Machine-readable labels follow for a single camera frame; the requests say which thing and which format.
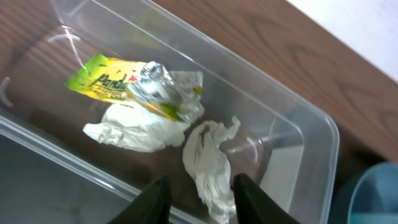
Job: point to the clear plastic bin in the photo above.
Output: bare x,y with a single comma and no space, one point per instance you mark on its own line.
285,144

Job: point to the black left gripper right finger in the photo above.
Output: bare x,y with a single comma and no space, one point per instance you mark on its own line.
254,206

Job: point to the light blue cup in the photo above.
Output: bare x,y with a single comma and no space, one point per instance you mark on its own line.
375,196

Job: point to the yellow green snack wrapper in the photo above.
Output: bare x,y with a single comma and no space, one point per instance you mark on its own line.
172,94

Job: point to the white tissue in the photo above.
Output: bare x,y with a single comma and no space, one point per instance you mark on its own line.
137,129
209,167

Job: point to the black tray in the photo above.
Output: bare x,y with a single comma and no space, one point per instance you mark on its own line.
37,190

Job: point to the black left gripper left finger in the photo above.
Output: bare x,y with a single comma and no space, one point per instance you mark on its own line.
151,206

